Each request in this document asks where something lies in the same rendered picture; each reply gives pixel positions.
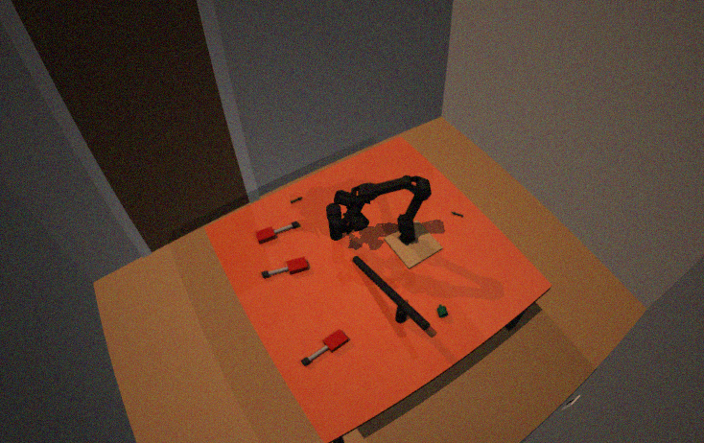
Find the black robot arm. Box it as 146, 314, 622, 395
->
334, 175, 432, 245

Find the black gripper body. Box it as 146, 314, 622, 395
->
329, 206, 367, 228

